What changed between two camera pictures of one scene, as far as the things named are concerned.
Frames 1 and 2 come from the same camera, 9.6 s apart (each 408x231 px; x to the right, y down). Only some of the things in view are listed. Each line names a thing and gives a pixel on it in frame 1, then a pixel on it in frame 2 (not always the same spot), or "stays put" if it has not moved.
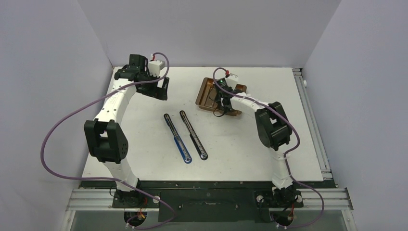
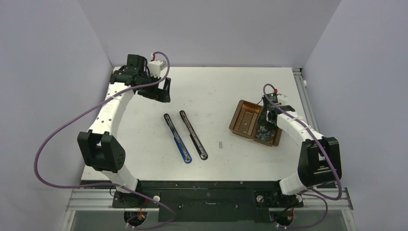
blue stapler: (186, 157) stays put
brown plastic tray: (206, 96) -> (244, 121)
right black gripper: (217, 98) -> (262, 121)
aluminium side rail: (317, 140) stays put
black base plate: (208, 201) stays put
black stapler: (194, 138) stays put
